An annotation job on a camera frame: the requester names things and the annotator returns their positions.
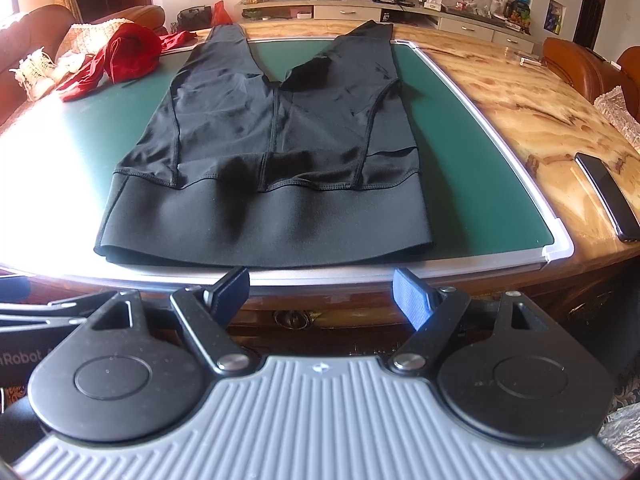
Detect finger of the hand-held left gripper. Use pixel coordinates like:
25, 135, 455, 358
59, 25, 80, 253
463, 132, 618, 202
47, 296, 109, 311
0, 313, 87, 331

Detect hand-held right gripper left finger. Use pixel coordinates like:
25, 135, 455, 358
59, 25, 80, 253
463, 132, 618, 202
86, 266, 257, 375

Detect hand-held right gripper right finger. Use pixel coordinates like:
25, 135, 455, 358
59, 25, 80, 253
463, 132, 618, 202
389, 267, 552, 375

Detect black pants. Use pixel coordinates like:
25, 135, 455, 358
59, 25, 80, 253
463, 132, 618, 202
92, 20, 435, 268

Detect green framed table mat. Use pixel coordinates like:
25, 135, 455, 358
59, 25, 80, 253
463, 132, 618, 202
0, 35, 576, 287

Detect black smartphone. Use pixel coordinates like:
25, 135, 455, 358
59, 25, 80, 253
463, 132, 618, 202
574, 152, 640, 244

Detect red garment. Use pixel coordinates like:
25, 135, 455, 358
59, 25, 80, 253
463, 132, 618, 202
55, 24, 198, 104

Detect black bag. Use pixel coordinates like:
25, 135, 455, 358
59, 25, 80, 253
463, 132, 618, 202
177, 5, 214, 32

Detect silver lace chair cover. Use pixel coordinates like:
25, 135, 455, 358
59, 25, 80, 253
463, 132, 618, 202
594, 85, 640, 137

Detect cream low cabinet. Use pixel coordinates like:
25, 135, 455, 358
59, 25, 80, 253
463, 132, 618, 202
240, 0, 533, 47

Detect brown leather armchair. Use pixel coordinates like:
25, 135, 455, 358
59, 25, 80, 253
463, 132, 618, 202
617, 45, 640, 92
542, 37, 626, 106

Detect colourful toy box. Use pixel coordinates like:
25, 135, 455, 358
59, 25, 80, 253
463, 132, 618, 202
506, 0, 535, 36

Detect small wall poster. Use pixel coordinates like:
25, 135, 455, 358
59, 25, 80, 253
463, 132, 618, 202
545, 0, 567, 36

